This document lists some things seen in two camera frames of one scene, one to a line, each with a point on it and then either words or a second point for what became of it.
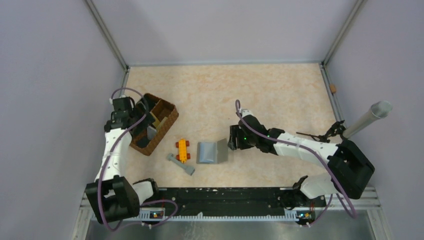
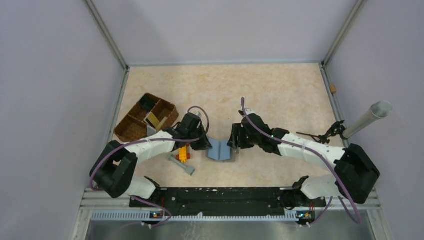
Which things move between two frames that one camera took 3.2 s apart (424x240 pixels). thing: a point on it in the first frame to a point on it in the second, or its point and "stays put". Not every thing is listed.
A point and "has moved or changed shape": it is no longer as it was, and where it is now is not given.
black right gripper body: (244, 141) stays put
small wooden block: (333, 88) stays put
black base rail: (231, 201) stays put
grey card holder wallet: (212, 152) has moved or changed shape
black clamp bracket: (337, 128) stays put
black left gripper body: (132, 113) to (199, 133)
